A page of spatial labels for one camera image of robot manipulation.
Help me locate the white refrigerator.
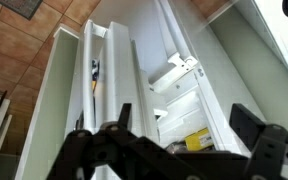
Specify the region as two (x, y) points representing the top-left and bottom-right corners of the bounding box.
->
(14, 0), (288, 180)

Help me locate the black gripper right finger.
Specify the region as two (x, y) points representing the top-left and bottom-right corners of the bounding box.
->
(229, 103), (288, 180)

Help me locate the patterned green floor rug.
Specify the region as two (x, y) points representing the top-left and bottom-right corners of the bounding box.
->
(0, 0), (43, 20)

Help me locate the white stove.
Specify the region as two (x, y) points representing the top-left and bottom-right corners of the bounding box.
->
(254, 0), (288, 68)

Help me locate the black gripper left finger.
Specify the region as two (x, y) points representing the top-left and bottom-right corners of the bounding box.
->
(47, 103), (184, 180)

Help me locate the yellow box in fridge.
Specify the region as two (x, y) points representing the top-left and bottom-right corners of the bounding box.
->
(185, 128), (213, 151)

